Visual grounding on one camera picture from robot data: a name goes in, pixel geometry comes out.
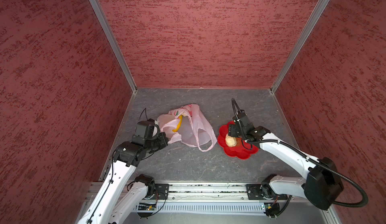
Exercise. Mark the yellow fake banana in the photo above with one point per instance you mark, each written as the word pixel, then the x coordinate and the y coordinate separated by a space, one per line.
pixel 179 124

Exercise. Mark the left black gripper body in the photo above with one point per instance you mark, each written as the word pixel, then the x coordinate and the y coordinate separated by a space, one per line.
pixel 158 142

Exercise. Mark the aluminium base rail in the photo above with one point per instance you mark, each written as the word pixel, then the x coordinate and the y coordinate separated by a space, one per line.
pixel 217 192

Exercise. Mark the red flower-shaped bowl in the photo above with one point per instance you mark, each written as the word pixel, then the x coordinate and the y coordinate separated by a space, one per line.
pixel 242 151

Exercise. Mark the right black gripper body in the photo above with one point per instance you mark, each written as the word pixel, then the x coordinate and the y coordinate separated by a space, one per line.
pixel 234 131

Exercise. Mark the aluminium corner post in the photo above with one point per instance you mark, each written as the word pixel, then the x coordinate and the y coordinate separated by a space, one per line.
pixel 306 31
pixel 113 43

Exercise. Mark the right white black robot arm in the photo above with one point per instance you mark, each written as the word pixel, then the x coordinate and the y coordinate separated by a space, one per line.
pixel 319 182

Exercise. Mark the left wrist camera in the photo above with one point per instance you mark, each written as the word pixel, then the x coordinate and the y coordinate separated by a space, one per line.
pixel 146 131

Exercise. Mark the right aluminium corner post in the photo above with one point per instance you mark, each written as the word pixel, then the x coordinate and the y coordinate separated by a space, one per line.
pixel 306 31

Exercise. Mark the white slotted cable duct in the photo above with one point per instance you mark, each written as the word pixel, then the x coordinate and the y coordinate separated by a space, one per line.
pixel 242 208

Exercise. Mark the beige fake fruit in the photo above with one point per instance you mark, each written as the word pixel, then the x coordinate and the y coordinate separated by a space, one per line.
pixel 231 141

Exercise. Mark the pink plastic bag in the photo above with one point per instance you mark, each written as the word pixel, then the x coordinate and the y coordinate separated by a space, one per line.
pixel 195 131

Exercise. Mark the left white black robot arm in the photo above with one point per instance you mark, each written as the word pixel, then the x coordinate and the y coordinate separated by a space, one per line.
pixel 106 208

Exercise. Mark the left aluminium corner post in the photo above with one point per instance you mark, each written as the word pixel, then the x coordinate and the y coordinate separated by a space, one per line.
pixel 113 43

